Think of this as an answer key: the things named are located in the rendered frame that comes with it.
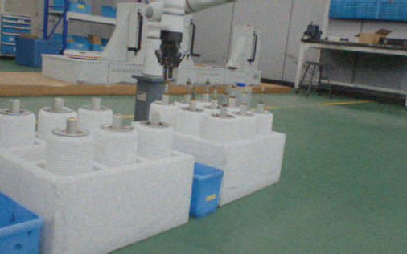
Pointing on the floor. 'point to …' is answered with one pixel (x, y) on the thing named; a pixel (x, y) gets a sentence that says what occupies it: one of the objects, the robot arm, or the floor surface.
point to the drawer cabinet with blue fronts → (13, 22)
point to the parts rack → (67, 23)
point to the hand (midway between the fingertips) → (167, 74)
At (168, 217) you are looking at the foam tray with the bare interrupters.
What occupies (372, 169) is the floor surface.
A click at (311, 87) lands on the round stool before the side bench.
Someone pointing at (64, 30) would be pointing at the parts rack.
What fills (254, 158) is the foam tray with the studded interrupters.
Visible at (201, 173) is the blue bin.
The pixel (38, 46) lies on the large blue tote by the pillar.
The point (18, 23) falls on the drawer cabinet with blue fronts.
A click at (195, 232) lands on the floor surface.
